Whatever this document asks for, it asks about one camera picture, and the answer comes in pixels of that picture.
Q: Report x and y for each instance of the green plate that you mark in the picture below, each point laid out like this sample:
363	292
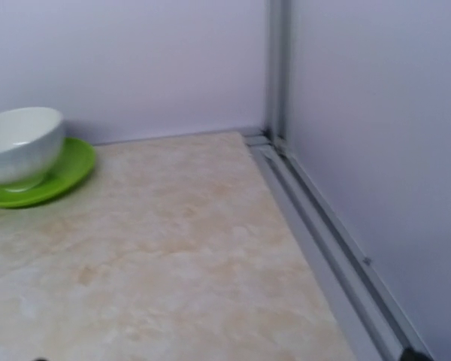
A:
74	165

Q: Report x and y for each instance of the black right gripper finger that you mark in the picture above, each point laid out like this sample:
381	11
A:
409	354

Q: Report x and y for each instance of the aluminium frame post right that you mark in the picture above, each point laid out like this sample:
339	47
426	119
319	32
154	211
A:
371	320

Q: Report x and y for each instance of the white ceramic bowl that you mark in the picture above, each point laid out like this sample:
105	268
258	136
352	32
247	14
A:
31	140

